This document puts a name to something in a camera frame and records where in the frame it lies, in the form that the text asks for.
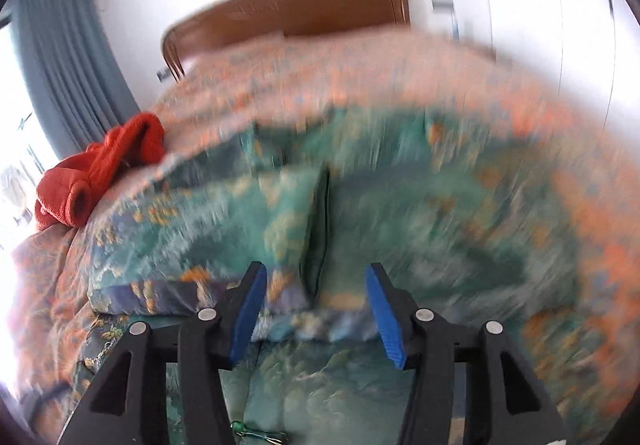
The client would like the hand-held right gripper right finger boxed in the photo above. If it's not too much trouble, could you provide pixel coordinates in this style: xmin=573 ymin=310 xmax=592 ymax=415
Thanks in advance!
xmin=365 ymin=262 xmax=571 ymax=445

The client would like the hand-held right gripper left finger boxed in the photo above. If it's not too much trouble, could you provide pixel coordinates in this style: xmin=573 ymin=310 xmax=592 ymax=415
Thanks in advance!
xmin=57 ymin=261 xmax=268 ymax=445

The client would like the green patterned padded garment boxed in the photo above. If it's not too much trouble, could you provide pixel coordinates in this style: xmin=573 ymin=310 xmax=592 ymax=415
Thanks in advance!
xmin=87 ymin=105 xmax=601 ymax=445

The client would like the red fleece garment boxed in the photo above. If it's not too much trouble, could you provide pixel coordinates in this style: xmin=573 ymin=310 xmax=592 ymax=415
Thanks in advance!
xmin=34 ymin=112 xmax=167 ymax=230

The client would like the orange paisley bedspread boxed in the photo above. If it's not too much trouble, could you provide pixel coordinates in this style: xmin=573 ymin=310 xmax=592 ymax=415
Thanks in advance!
xmin=10 ymin=32 xmax=636 ymax=431

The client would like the glass balcony door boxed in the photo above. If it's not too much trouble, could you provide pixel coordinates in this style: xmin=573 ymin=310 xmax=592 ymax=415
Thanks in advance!
xmin=0 ymin=10 xmax=57 ymax=251

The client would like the wooden headboard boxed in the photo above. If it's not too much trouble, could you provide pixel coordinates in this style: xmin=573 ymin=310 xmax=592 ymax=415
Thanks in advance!
xmin=161 ymin=0 xmax=412 ymax=84

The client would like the blue-grey curtain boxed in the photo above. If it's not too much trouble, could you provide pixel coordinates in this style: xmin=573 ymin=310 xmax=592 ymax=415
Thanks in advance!
xmin=10 ymin=0 xmax=141 ymax=160

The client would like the white wardrobe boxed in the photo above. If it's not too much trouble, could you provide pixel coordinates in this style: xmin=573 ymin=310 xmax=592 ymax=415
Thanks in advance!
xmin=475 ymin=0 xmax=621 ymax=136

